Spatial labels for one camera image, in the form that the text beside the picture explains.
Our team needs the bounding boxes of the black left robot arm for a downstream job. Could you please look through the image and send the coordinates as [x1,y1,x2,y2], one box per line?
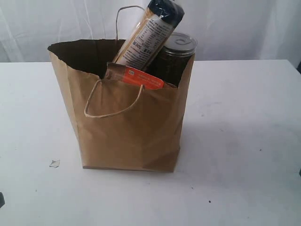
[0,192,5,208]

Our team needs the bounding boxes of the brown pouch with orange band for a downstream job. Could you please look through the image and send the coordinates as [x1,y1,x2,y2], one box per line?
[104,62,176,89]

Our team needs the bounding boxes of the brown paper bag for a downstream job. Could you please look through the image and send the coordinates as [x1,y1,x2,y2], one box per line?
[48,38,195,172]

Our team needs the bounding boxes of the long noodle package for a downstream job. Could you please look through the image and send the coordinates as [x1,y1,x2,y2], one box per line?
[113,0,184,71]

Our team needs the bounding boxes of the pull-tab can dark grains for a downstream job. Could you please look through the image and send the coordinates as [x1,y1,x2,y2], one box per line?
[146,32,197,86]

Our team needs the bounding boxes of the small torn plastic scrap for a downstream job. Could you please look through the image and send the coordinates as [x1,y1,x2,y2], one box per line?
[49,160,60,169]

